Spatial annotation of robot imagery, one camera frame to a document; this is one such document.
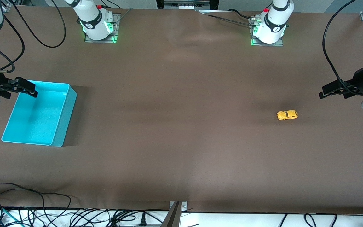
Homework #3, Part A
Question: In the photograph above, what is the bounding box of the yellow beetle toy car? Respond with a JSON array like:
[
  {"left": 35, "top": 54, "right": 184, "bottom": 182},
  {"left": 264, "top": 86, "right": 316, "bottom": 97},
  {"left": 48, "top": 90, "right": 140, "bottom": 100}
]
[{"left": 277, "top": 110, "right": 298, "bottom": 121}]

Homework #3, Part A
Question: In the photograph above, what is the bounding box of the teal plastic bin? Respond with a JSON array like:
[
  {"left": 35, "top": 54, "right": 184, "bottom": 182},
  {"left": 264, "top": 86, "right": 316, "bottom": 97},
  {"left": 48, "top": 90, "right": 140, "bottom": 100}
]
[{"left": 1, "top": 80, "right": 77, "bottom": 147}]

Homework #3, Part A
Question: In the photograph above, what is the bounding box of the black equipment box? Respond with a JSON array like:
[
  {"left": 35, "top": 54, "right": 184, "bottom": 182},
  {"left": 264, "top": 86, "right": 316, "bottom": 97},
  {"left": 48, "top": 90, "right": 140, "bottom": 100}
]
[{"left": 156, "top": 0, "right": 219, "bottom": 10}]

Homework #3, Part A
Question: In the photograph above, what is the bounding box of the grey power strip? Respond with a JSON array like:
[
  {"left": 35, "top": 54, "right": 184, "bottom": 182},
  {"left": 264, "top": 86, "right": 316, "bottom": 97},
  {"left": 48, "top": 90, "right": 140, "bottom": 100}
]
[{"left": 115, "top": 223, "right": 164, "bottom": 227}]

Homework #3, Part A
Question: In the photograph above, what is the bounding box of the black looping arm cable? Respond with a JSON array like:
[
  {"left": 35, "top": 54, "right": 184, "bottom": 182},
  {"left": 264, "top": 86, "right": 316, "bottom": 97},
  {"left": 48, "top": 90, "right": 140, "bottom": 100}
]
[{"left": 9, "top": 0, "right": 66, "bottom": 49}]

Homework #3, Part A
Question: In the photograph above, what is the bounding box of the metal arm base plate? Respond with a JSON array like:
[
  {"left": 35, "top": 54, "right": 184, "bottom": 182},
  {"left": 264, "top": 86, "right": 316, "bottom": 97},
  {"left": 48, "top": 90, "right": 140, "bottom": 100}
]
[
  {"left": 85, "top": 13, "right": 119, "bottom": 43},
  {"left": 250, "top": 17, "right": 285, "bottom": 47}
]

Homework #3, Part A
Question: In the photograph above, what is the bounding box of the black base cable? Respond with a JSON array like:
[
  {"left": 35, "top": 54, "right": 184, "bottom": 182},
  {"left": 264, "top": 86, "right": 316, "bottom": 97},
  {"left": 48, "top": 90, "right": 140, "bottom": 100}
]
[{"left": 227, "top": 9, "right": 257, "bottom": 21}]

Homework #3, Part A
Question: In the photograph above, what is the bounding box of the grey base cable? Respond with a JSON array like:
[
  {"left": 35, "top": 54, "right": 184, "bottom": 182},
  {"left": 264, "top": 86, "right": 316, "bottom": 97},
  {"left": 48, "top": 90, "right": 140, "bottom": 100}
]
[
  {"left": 111, "top": 7, "right": 134, "bottom": 24},
  {"left": 205, "top": 13, "right": 254, "bottom": 26}
]

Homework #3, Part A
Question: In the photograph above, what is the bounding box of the small metal bracket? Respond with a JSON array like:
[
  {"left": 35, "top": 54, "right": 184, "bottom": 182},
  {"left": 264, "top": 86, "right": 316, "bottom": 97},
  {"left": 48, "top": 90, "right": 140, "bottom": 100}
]
[{"left": 169, "top": 201, "right": 188, "bottom": 212}]

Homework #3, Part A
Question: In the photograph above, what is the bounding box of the grey camera mount pole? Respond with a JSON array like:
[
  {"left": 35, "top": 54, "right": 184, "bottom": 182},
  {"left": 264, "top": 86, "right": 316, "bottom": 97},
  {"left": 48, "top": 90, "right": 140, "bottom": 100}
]
[{"left": 161, "top": 202, "right": 181, "bottom": 227}]

